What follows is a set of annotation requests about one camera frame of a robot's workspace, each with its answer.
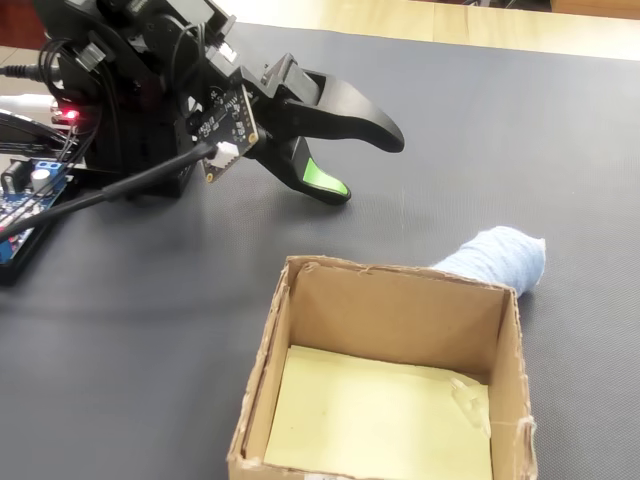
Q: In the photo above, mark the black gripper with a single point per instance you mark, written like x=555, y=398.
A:
x=272, y=107

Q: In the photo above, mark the light blue yarn-wrapped block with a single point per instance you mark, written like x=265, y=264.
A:
x=500, y=257

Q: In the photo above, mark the brown cardboard box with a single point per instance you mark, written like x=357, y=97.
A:
x=510, y=360

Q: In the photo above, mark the yellow paper sheet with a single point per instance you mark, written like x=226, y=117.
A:
x=370, y=420

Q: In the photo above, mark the clear tape scrap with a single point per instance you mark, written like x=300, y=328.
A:
x=470, y=400

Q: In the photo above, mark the white flat object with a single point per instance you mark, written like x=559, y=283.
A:
x=25, y=107

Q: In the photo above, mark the blue controller circuit board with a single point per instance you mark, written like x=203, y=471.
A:
x=20, y=212

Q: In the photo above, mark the black controller board holder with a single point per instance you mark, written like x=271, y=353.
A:
x=15, y=274

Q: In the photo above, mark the black camera circuit board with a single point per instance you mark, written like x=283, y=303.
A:
x=231, y=120

